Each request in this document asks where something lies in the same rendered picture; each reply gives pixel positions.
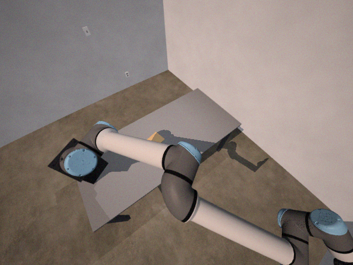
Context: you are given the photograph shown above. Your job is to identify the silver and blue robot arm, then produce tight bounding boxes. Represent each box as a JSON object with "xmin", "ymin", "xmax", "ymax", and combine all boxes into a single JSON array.
[{"xmin": 60, "ymin": 121, "xmax": 353, "ymax": 265}]

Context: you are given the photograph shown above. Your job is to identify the tan flat mat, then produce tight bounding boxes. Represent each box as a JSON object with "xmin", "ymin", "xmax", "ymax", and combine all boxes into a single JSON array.
[{"xmin": 148, "ymin": 132, "xmax": 165, "ymax": 143}]

